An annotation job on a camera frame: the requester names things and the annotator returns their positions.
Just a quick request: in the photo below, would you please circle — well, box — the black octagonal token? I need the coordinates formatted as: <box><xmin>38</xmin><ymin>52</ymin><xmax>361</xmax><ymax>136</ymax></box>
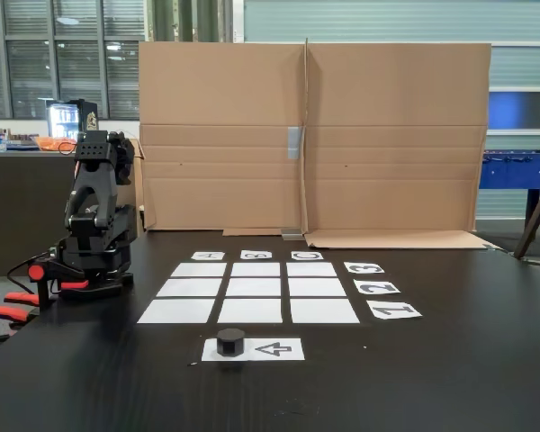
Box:
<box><xmin>216</xmin><ymin>328</ymin><xmax>245</xmax><ymax>359</ymax></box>

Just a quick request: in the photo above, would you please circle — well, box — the white paper grid square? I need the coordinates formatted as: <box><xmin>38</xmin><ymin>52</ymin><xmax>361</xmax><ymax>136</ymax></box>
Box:
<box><xmin>225</xmin><ymin>277</ymin><xmax>283</xmax><ymax>298</ymax></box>
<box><xmin>288</xmin><ymin>277</ymin><xmax>347</xmax><ymax>298</ymax></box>
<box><xmin>286</xmin><ymin>262</ymin><xmax>338</xmax><ymax>277</ymax></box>
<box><xmin>217</xmin><ymin>298</ymin><xmax>284</xmax><ymax>324</ymax></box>
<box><xmin>290</xmin><ymin>298</ymin><xmax>361</xmax><ymax>325</ymax></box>
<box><xmin>156</xmin><ymin>278</ymin><xmax>224</xmax><ymax>298</ymax></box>
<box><xmin>137</xmin><ymin>299</ymin><xmax>216</xmax><ymax>325</ymax></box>
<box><xmin>230</xmin><ymin>262</ymin><xmax>282</xmax><ymax>277</ymax></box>
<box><xmin>170</xmin><ymin>262</ymin><xmax>228</xmax><ymax>277</ymax></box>

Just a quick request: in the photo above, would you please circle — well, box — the black mini fridge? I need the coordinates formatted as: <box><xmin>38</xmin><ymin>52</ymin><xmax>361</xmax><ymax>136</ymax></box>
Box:
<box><xmin>46</xmin><ymin>98</ymin><xmax>101</xmax><ymax>149</ymax></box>

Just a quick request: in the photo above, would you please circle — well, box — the orange plastic bag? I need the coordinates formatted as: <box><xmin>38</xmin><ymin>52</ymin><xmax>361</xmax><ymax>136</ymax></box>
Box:
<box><xmin>31</xmin><ymin>136</ymin><xmax>80</xmax><ymax>152</ymax></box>

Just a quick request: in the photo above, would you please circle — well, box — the brown cardboard box panel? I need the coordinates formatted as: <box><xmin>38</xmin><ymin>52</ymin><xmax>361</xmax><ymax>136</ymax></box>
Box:
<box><xmin>116</xmin><ymin>38</ymin><xmax>310</xmax><ymax>238</ymax></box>
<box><xmin>303</xmin><ymin>38</ymin><xmax>500</xmax><ymax>251</ymax></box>

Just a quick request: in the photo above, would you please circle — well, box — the dark counter cabinet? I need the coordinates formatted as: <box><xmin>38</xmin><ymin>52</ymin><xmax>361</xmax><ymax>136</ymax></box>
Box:
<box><xmin>0</xmin><ymin>150</ymin><xmax>140</xmax><ymax>276</ymax></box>

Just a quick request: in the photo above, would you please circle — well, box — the orange black table clamp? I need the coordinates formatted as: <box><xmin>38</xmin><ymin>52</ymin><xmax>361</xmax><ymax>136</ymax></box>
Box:
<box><xmin>0</xmin><ymin>258</ymin><xmax>91</xmax><ymax>325</ymax></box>

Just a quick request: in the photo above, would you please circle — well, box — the grey tape strip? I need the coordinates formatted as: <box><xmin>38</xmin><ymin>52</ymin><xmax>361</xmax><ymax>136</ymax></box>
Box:
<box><xmin>287</xmin><ymin>127</ymin><xmax>302</xmax><ymax>159</ymax></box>

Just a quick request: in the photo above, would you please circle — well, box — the white paper arrow sheet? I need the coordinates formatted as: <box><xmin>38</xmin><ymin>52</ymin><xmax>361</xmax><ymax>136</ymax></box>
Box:
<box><xmin>201</xmin><ymin>337</ymin><xmax>306</xmax><ymax>363</ymax></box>

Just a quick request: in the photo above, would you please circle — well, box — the paper sheet number 3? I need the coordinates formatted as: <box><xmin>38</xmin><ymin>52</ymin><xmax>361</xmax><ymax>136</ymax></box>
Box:
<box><xmin>344</xmin><ymin>261</ymin><xmax>386</xmax><ymax>275</ymax></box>

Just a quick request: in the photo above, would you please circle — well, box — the paper sheet number 2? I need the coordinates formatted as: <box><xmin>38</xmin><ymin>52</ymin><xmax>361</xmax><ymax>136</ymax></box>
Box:
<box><xmin>353</xmin><ymin>279</ymin><xmax>401</xmax><ymax>296</ymax></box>

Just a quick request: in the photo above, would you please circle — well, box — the paper sheet number 1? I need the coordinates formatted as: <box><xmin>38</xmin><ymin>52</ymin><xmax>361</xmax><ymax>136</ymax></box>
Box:
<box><xmin>366</xmin><ymin>301</ymin><xmax>423</xmax><ymax>320</ymax></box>

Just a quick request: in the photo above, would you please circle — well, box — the blue foosball table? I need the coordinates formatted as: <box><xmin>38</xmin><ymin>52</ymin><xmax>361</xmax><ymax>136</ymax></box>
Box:
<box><xmin>479</xmin><ymin>150</ymin><xmax>540</xmax><ymax>233</ymax></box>

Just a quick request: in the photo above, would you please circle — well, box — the dark slanted wooden beam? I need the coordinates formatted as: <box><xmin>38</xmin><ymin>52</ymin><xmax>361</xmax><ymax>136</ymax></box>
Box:
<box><xmin>512</xmin><ymin>168</ymin><xmax>540</xmax><ymax>260</ymax></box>

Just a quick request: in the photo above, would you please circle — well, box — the black power cable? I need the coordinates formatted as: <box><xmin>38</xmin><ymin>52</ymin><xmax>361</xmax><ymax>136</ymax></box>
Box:
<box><xmin>6</xmin><ymin>254</ymin><xmax>51</xmax><ymax>289</ymax></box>

